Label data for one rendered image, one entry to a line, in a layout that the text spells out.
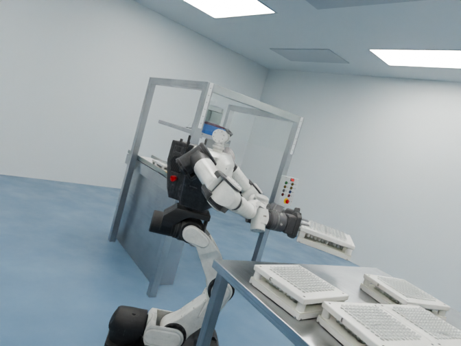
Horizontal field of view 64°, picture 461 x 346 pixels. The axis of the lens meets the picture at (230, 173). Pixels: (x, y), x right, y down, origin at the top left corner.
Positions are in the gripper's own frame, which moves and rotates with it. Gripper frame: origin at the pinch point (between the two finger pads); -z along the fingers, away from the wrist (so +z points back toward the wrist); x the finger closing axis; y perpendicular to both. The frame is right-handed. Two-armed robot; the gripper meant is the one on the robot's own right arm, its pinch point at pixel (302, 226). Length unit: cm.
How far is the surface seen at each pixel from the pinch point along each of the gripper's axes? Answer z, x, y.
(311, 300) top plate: 23, 11, 53
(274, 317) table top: 33, 19, 52
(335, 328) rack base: 17, 15, 61
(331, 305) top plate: 17, 10, 56
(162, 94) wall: 21, -65, -494
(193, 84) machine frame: 41, -61, -140
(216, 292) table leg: 39, 29, 17
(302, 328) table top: 27, 17, 58
